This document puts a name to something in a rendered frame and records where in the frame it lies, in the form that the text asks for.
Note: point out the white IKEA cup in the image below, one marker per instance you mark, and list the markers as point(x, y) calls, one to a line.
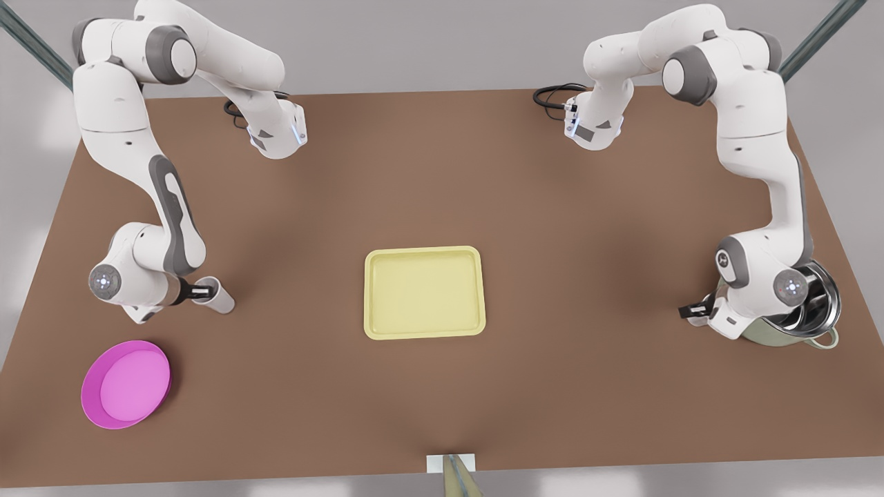
point(222, 301)

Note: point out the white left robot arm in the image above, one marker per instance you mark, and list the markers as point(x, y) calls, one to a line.
point(753, 117)

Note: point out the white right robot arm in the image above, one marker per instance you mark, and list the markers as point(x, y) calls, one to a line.
point(110, 103)

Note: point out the yellow rectangular tray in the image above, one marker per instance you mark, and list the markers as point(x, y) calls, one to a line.
point(424, 293)

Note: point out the pink round bowl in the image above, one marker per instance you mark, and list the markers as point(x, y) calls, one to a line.
point(128, 385)

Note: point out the steel pot with green outside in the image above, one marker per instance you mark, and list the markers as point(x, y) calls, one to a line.
point(822, 304)

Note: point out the white post foot plate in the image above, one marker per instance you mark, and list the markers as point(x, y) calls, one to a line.
point(434, 463)

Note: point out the silver frame post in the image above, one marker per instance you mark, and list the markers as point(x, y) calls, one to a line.
point(459, 480)
point(822, 33)
point(34, 43)

